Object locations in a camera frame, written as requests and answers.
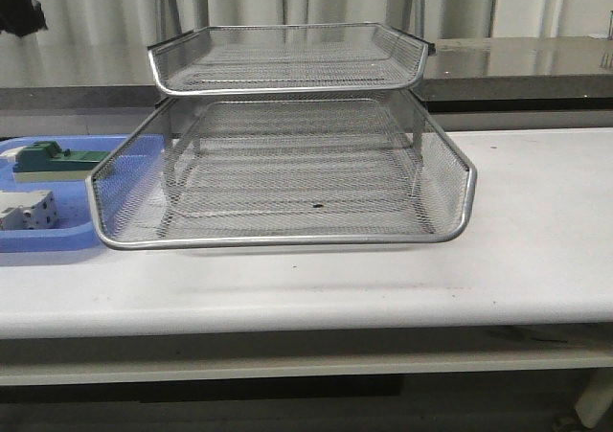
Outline dark steel counter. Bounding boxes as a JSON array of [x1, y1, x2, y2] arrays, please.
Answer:
[[1, 36, 612, 113]]

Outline green terminal block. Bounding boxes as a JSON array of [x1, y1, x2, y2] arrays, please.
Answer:
[[12, 141, 109, 183]]

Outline white circuit breaker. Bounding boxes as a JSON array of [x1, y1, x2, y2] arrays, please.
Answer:
[[1, 190, 58, 231]]

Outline blue plastic tray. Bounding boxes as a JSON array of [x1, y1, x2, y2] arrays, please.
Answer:
[[1, 134, 163, 253]]

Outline silver rack frame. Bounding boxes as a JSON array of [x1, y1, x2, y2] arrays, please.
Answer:
[[151, 0, 437, 213]]

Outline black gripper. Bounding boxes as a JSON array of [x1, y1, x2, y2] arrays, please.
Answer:
[[1, 0, 48, 36]]

